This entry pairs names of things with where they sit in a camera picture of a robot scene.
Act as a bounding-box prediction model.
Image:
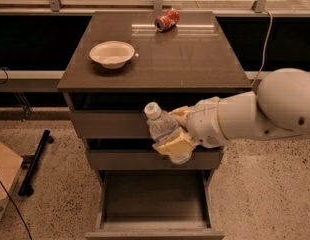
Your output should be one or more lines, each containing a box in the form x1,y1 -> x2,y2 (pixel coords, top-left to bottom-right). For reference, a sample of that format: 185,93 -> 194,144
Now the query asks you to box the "black metal bar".
18,130 -> 54,196

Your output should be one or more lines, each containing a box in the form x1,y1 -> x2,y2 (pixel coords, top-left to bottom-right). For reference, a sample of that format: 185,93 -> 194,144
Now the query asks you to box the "clear blue-label plastic bottle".
144,102 -> 192,165

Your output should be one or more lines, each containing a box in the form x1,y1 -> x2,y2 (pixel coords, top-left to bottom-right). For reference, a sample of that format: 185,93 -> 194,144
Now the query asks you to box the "white paper bowl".
89,41 -> 135,69

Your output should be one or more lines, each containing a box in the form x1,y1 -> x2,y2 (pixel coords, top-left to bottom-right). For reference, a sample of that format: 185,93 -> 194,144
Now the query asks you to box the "middle grey drawer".
86,150 -> 223,170

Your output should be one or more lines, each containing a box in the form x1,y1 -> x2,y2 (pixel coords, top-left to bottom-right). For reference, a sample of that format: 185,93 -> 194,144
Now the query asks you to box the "white cable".
250,8 -> 273,88

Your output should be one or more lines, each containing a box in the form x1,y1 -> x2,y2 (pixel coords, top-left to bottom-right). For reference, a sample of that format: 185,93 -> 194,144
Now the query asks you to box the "black cable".
0,167 -> 33,240

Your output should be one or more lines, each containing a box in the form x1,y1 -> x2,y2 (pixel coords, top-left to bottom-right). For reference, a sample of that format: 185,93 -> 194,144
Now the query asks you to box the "crushed red soda can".
154,8 -> 179,32

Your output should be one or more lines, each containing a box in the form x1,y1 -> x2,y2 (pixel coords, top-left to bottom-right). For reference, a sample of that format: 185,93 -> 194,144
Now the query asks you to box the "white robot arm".
153,68 -> 310,157

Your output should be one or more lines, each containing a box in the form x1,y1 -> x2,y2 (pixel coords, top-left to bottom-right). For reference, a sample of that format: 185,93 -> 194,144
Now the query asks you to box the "top grey drawer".
70,110 -> 150,139

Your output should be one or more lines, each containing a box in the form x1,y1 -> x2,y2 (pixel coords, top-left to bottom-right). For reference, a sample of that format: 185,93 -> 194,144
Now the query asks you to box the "grey drawer cabinet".
56,10 -> 253,172

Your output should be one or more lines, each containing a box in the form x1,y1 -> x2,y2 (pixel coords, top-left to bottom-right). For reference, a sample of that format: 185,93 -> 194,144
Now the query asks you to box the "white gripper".
153,97 -> 229,156

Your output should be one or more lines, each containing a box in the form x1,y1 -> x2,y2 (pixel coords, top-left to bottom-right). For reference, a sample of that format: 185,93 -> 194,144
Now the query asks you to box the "open bottom grey drawer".
86,170 -> 224,240

